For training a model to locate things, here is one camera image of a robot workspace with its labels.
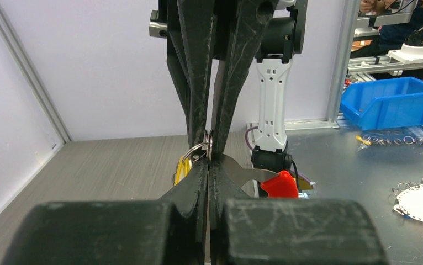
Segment key with yellow tag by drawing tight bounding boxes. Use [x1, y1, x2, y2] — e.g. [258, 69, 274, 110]
[172, 156, 192, 186]

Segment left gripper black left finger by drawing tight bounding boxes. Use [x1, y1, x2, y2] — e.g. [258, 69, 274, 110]
[2, 160, 209, 264]

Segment red keyring with metal chain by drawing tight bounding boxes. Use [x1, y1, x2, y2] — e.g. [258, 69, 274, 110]
[183, 132, 301, 198]

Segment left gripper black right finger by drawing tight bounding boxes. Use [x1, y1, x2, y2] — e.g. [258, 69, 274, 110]
[209, 161, 389, 264]

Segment aluminium profile bracket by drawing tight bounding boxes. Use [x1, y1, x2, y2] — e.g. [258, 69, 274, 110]
[347, 44, 423, 76]

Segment spare metal keyring plate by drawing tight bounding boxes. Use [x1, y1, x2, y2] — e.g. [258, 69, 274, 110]
[392, 178, 423, 223]

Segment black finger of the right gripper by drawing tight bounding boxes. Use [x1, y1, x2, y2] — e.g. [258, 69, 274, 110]
[211, 1, 278, 156]
[166, 1, 216, 147]

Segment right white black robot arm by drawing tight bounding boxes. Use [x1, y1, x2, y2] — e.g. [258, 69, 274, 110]
[151, 1, 308, 172]

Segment blue plastic bin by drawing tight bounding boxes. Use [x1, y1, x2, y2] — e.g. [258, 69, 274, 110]
[340, 77, 423, 131]

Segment spare keys on chain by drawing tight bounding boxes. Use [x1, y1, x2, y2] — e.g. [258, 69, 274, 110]
[355, 134, 423, 150]

